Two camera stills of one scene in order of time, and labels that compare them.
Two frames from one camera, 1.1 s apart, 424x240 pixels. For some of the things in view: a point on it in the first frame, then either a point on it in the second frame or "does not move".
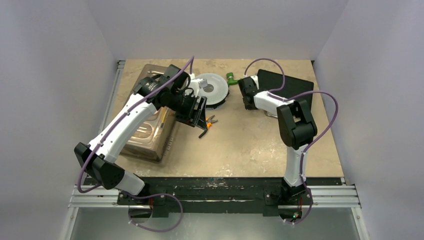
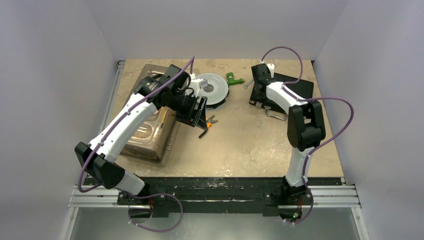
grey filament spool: [217, 91] does not move
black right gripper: [242, 84] to [256, 96]
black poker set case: [268, 81] does not move
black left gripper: [189, 117] does not move
